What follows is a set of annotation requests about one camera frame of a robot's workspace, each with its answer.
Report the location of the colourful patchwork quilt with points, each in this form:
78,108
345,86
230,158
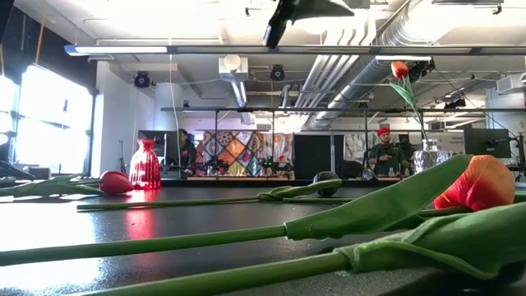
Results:
234,150

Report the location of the white ceiling unit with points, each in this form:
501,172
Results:
233,67

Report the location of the bright window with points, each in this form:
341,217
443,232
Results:
53,123

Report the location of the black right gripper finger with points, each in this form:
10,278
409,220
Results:
277,26

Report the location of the red ribbed glass vase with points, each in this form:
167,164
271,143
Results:
144,168

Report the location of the green tulip stem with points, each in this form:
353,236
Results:
452,242

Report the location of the white ceiling light bar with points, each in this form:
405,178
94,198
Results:
402,58

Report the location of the aluminium beam with light strip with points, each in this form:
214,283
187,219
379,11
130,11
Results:
246,49

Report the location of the distant wooden table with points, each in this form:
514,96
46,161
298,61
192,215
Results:
238,178

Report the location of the orange artificial tulip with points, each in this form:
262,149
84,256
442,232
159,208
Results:
476,181
399,70

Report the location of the person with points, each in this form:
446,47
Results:
187,154
386,158

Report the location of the white air conditioner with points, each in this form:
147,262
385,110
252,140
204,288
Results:
509,83

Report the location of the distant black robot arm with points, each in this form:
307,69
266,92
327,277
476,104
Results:
273,164
213,166

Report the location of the red artificial tulip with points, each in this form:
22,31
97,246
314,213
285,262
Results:
116,183

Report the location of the clear dimpled glass vase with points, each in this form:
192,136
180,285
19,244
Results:
427,156

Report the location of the silver ventilation duct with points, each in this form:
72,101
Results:
361,86

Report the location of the white printed sign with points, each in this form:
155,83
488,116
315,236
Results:
450,141

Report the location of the orange floral cloth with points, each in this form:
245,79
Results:
281,148

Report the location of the white leaf print cloth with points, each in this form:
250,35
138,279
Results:
353,146

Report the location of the distant black metal frame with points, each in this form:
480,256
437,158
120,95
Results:
246,109

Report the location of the black computer monitor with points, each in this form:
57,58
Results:
162,144
487,141

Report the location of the black partition panel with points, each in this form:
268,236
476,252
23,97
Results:
318,156

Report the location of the small grey box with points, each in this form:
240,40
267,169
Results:
40,172

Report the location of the black track light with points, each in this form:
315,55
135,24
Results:
454,103

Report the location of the black table mat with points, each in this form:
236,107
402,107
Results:
205,220

